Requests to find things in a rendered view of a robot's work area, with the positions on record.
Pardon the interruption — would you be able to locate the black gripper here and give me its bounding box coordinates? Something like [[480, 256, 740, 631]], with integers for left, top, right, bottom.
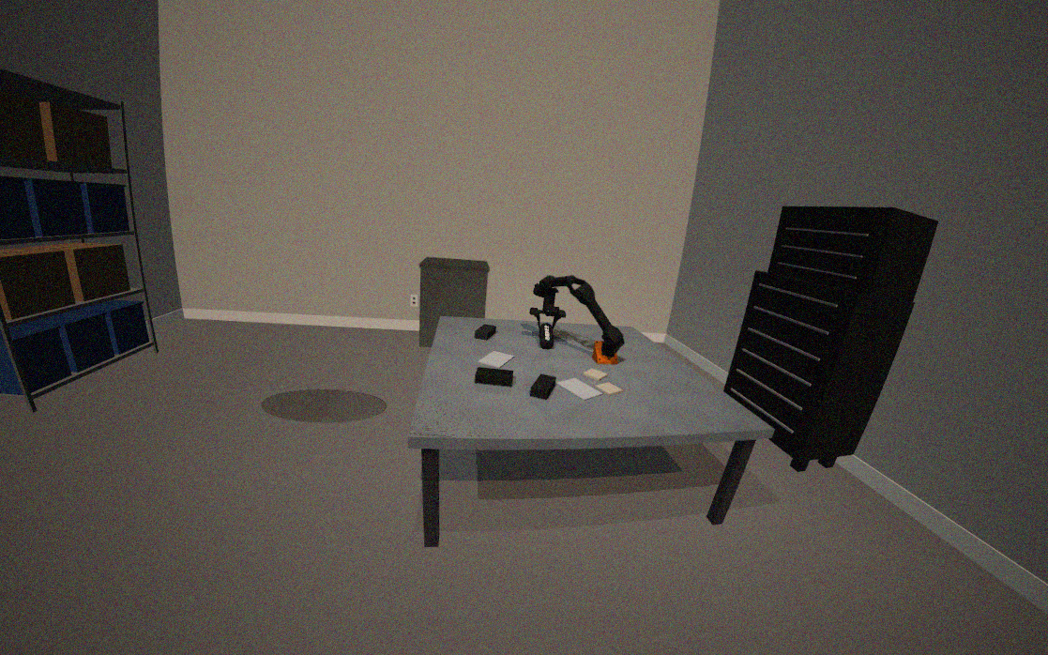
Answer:
[[530, 299, 566, 328]]

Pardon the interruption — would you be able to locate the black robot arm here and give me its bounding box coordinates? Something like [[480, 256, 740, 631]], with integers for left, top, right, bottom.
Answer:
[[533, 275, 624, 358]]

